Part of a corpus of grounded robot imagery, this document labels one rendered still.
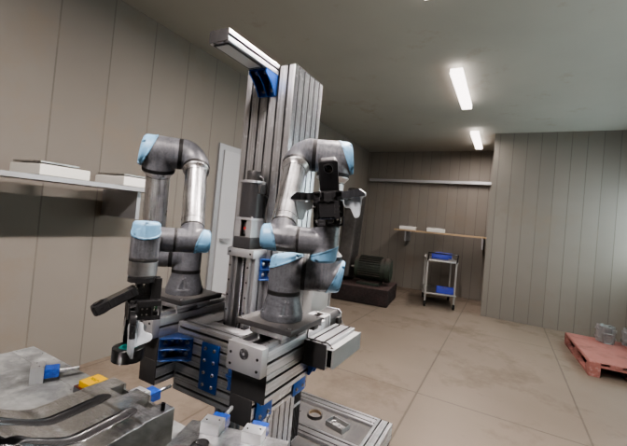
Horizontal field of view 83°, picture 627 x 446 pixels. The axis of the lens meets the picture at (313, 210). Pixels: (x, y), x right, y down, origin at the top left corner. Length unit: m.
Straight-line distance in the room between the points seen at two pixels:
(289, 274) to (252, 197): 0.38
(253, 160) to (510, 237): 5.63
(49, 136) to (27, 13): 0.84
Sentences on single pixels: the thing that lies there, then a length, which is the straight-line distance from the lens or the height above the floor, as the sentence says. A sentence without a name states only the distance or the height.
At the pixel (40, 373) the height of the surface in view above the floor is 0.83.
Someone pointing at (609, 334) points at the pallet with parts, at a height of 0.28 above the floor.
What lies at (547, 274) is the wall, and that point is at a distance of 6.79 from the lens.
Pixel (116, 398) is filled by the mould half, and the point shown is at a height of 0.89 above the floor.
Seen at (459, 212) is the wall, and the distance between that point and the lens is 8.23.
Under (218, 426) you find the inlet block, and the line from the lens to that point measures 1.03.
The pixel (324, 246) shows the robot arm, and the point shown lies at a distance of 0.97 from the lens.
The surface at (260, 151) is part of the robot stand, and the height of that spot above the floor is 1.66.
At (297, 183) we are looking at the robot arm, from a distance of 1.13.
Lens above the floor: 1.41
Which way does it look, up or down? 1 degrees up
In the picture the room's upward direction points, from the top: 5 degrees clockwise
